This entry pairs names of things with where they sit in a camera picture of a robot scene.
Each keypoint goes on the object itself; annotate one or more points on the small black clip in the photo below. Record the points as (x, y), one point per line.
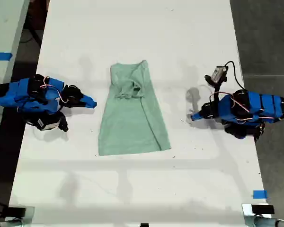
(144, 224)

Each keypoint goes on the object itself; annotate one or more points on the grey pipe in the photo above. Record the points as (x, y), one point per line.
(265, 222)
(7, 223)

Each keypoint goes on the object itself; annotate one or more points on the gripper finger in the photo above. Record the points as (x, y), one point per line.
(89, 100)
(198, 116)
(88, 106)

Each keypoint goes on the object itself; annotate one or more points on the pale green T-shirt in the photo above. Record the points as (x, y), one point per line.
(132, 123)

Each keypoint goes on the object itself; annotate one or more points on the small black box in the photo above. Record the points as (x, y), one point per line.
(262, 209)
(17, 211)

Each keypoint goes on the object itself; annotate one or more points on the white side table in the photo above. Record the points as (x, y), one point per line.
(4, 28)

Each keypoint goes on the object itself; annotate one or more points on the long blue tape strip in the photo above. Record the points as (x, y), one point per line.
(1, 56)

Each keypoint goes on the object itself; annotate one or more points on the short blue tape strip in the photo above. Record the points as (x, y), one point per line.
(260, 194)

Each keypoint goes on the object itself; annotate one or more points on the black camera stalk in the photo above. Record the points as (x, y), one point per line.
(215, 94)

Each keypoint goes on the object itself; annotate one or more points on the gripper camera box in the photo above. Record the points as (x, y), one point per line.
(47, 124)
(217, 73)

